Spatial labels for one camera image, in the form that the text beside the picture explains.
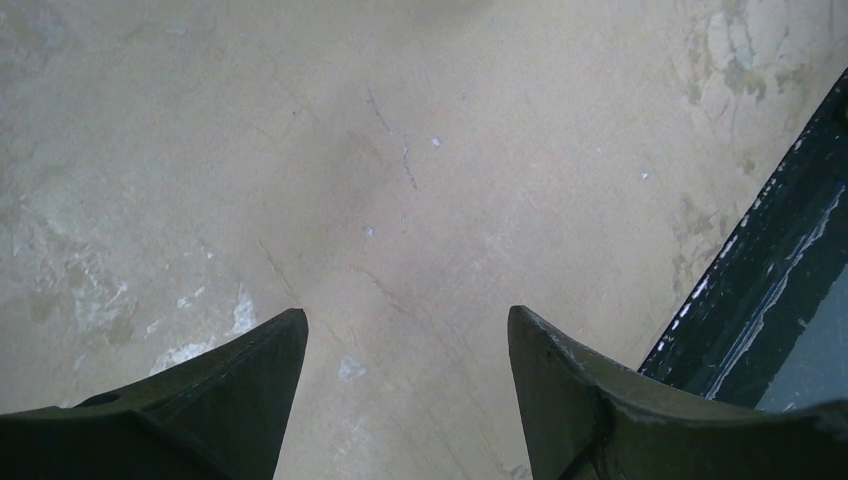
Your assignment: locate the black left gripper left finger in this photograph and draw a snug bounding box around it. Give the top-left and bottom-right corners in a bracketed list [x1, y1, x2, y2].
[1, 309, 309, 479]

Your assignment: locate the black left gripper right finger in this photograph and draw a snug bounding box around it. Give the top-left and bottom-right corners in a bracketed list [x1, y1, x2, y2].
[507, 305, 847, 479]

